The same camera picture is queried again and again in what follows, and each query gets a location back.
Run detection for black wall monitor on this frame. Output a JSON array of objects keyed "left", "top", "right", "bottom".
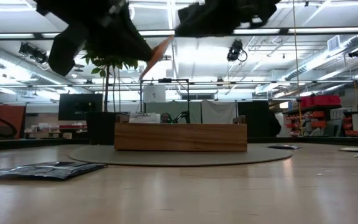
[{"left": 58, "top": 93, "right": 104, "bottom": 122}]

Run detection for shelf with red bins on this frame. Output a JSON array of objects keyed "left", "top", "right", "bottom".
[{"left": 283, "top": 94, "right": 358, "bottom": 138}]

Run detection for orange partition panel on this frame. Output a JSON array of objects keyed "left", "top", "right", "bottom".
[{"left": 0, "top": 104, "right": 27, "bottom": 140}]

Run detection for round grey table mat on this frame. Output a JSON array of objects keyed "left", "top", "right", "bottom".
[{"left": 68, "top": 144, "right": 293, "bottom": 167}]

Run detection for dark blue tea bag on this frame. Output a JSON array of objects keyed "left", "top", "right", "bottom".
[
  {"left": 267, "top": 144, "right": 303, "bottom": 151},
  {"left": 0, "top": 161, "right": 108, "bottom": 182}
]

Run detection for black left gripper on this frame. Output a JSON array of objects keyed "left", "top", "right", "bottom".
[{"left": 35, "top": 0, "right": 154, "bottom": 77}]

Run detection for grey partition panel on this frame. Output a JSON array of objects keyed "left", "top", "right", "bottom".
[{"left": 144, "top": 100, "right": 203, "bottom": 124}]

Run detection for small black background robot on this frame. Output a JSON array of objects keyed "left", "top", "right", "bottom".
[{"left": 171, "top": 110, "right": 191, "bottom": 124}]

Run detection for white hanging cloth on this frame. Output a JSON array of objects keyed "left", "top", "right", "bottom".
[{"left": 201, "top": 100, "right": 237, "bottom": 124}]

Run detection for black ceiling camera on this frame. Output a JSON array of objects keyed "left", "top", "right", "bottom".
[{"left": 226, "top": 38, "right": 249, "bottom": 62}]

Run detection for black ceiling spotlights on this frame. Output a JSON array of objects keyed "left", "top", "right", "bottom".
[{"left": 18, "top": 41, "right": 50, "bottom": 65}]

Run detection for white orange Tazo tea bag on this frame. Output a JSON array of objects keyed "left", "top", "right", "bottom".
[{"left": 128, "top": 112, "right": 162, "bottom": 124}]

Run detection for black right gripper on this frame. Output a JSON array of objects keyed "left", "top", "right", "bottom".
[{"left": 175, "top": 0, "right": 282, "bottom": 37}]

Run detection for green plant in black pot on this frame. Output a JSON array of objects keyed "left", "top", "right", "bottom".
[{"left": 81, "top": 49, "right": 140, "bottom": 146}]

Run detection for cluttered background table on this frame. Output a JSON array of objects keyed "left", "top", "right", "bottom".
[{"left": 24, "top": 122, "right": 89, "bottom": 140}]

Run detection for black metal stand frame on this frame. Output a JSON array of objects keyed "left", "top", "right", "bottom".
[{"left": 139, "top": 78, "right": 191, "bottom": 124}]

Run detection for black partition panel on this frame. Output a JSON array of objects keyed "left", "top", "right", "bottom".
[{"left": 237, "top": 100, "right": 271, "bottom": 138}]

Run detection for wooden compartment tea box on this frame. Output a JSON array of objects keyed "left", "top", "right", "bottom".
[{"left": 114, "top": 114, "right": 248, "bottom": 152}]

